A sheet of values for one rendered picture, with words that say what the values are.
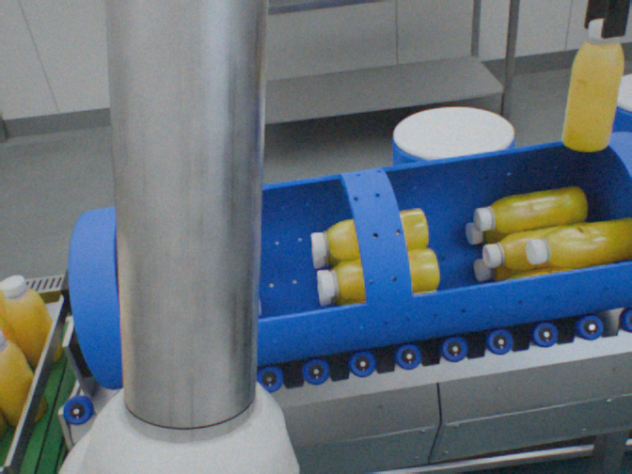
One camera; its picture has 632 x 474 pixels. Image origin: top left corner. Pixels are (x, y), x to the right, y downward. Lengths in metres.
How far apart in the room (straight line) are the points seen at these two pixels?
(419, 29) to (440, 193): 3.30
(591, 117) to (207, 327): 0.70
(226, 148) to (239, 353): 0.15
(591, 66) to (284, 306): 0.62
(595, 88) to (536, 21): 3.68
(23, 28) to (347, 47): 2.04
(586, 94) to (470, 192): 0.30
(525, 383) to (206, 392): 0.76
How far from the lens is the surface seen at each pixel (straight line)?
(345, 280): 0.95
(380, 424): 1.09
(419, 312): 0.92
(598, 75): 0.96
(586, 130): 1.00
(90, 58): 4.45
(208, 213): 0.40
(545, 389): 1.15
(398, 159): 1.50
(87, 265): 0.92
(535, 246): 1.03
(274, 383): 1.02
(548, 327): 1.09
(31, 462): 1.14
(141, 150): 0.40
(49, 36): 4.47
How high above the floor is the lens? 1.70
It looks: 35 degrees down
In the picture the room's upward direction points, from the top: 7 degrees counter-clockwise
